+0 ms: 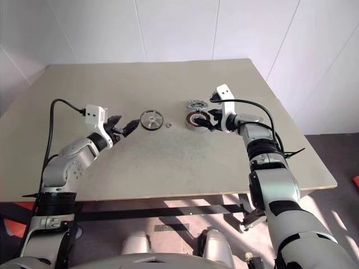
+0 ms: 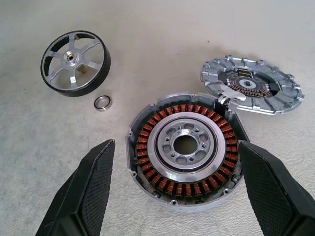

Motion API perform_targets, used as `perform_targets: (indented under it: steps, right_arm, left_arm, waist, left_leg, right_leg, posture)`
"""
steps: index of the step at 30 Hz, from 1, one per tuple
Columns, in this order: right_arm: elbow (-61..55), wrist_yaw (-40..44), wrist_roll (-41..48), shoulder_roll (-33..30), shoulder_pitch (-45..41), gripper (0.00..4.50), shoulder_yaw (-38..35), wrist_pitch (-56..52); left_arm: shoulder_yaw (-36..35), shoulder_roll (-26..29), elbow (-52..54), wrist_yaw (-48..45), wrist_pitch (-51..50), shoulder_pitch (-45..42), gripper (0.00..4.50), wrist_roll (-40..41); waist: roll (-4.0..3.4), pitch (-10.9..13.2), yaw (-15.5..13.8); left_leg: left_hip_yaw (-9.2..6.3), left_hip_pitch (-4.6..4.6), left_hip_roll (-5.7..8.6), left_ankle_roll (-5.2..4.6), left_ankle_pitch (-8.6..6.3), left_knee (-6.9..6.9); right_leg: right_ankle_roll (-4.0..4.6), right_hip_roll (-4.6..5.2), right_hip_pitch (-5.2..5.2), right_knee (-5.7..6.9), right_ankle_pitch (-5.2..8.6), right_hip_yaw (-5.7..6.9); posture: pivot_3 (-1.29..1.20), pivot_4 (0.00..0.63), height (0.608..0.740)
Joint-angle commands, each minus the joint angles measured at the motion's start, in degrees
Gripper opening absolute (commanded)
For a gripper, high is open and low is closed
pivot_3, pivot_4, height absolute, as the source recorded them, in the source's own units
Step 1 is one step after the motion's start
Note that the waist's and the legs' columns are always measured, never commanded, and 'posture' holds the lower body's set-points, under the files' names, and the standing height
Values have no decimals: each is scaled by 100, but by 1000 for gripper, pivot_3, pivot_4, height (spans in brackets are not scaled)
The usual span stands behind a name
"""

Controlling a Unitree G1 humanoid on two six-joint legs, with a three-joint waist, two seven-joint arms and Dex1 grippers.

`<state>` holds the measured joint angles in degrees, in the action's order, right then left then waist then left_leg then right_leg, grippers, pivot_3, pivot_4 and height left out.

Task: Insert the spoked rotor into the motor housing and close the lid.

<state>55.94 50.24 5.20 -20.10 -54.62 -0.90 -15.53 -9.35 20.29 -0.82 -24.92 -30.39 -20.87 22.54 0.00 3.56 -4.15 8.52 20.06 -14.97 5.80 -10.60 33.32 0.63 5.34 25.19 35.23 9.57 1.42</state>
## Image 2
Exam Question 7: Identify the silver stator housing copper windings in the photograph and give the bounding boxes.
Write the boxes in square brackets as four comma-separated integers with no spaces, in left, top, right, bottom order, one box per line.
[125,92,251,214]

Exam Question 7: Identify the silver finned motor end cover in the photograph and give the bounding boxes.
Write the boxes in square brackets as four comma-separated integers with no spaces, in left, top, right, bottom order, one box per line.
[198,55,305,116]

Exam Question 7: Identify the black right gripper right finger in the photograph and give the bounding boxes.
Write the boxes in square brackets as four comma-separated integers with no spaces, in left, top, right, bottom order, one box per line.
[237,140,315,236]

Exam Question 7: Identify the small silver bearing ring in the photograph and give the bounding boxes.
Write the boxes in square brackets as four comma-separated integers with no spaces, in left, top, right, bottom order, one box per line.
[94,95,113,112]

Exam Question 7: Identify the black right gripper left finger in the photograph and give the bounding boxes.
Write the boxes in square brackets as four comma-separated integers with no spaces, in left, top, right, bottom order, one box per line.
[35,139,116,236]

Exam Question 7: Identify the black rotor ring with spokes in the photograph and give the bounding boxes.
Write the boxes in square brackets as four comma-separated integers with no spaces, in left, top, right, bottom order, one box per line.
[40,30,112,97]

